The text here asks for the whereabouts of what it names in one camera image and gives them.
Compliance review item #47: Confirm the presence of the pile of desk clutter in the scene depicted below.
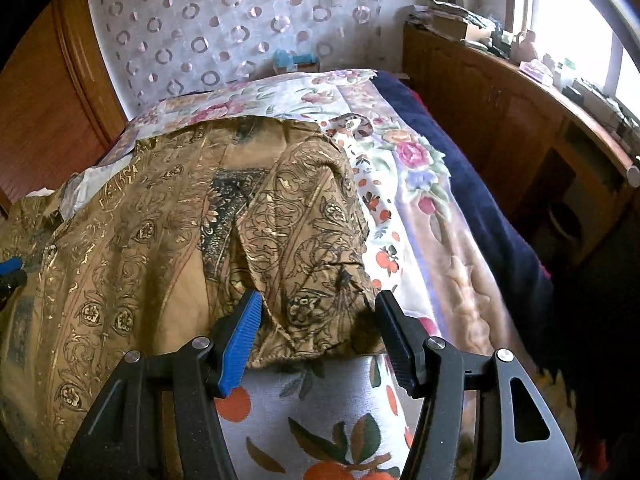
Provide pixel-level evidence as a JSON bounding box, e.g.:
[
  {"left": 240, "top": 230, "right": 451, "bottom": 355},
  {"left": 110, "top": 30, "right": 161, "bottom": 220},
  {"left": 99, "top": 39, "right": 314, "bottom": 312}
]
[{"left": 405, "top": 0, "right": 640, "bottom": 146}]

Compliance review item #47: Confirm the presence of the window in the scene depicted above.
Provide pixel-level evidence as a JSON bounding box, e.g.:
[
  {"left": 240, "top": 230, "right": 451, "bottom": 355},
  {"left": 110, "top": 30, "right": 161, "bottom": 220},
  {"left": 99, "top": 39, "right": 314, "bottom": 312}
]
[{"left": 505, "top": 0, "right": 640, "bottom": 111}]

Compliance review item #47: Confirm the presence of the white circle-patterned curtain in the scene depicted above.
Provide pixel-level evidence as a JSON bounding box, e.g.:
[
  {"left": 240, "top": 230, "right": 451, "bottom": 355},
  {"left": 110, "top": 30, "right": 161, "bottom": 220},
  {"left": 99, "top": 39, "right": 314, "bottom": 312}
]
[{"left": 87, "top": 0, "right": 416, "bottom": 121}]

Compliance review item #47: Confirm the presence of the wooden desk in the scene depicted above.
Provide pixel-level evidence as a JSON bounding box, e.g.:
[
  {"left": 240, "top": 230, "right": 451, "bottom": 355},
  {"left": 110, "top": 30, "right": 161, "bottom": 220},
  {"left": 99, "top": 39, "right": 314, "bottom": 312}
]
[{"left": 400, "top": 20, "right": 640, "bottom": 271}]

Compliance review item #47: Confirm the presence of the dark blue blanket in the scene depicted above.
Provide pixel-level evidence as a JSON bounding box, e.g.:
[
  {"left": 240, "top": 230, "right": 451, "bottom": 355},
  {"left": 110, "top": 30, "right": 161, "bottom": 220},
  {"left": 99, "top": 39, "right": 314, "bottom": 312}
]
[{"left": 375, "top": 70, "right": 556, "bottom": 376}]

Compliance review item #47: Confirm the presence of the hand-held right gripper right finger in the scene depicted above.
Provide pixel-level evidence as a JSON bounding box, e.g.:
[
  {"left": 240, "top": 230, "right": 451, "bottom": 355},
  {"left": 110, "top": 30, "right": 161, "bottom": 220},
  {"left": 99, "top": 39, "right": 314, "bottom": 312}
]
[{"left": 374, "top": 290, "right": 583, "bottom": 480}]

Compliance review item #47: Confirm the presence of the wooden wardrobe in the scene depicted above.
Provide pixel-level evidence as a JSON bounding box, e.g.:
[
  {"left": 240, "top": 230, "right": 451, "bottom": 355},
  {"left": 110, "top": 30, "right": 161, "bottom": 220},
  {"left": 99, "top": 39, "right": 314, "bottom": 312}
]
[{"left": 0, "top": 0, "right": 128, "bottom": 216}]

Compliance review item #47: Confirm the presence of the brown gold-patterned garment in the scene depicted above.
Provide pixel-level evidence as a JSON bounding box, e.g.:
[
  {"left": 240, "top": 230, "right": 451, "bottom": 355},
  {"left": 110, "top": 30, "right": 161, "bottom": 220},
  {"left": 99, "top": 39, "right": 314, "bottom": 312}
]
[{"left": 0, "top": 116, "right": 388, "bottom": 480}]

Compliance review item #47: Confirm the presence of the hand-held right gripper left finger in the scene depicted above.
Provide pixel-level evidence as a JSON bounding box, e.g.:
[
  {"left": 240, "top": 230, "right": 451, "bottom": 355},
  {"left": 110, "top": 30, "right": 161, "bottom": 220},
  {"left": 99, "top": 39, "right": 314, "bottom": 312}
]
[{"left": 59, "top": 289, "right": 264, "bottom": 480}]

